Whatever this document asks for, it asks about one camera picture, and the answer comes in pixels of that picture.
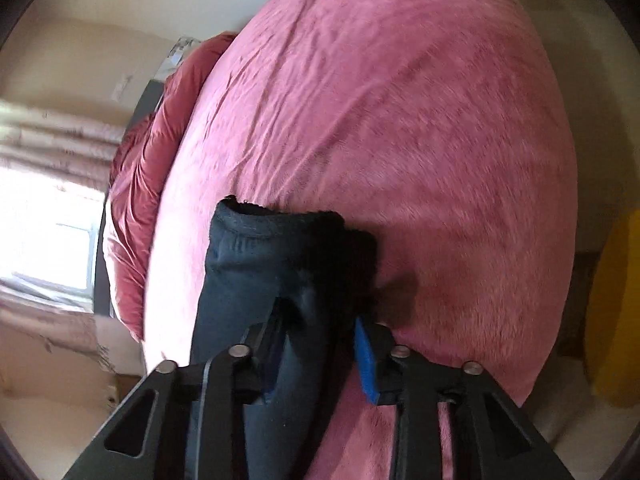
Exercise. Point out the yellow furniture panel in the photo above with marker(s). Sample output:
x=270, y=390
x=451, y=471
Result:
x=617, y=310

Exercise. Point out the pink patterned curtain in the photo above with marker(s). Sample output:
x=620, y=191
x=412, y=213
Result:
x=55, y=135
x=55, y=320

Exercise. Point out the white floral headboard panel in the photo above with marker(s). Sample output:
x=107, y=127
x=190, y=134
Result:
x=112, y=350
x=180, y=46

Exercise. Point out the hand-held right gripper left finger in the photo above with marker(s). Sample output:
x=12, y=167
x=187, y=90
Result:
x=265, y=355

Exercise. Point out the dark grey headboard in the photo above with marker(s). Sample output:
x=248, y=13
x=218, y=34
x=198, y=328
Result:
x=100, y=270

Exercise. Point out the bright window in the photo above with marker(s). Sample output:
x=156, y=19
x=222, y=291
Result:
x=45, y=225

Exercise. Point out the red duvet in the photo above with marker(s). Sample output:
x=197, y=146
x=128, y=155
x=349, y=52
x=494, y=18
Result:
x=145, y=160

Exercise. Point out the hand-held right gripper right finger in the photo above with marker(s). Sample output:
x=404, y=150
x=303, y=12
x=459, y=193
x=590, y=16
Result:
x=365, y=367

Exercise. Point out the black embroidered pants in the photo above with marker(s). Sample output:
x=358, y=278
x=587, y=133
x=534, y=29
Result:
x=235, y=280

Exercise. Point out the white wall outlet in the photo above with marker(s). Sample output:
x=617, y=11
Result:
x=122, y=86

